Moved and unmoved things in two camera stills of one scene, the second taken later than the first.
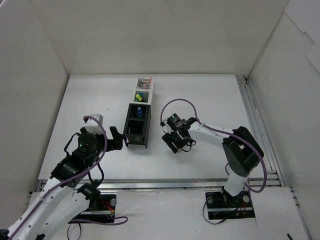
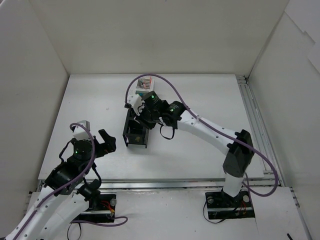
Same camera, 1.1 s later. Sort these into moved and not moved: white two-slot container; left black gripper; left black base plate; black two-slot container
Moved: left black gripper
Not moved: white two-slot container; black two-slot container; left black base plate
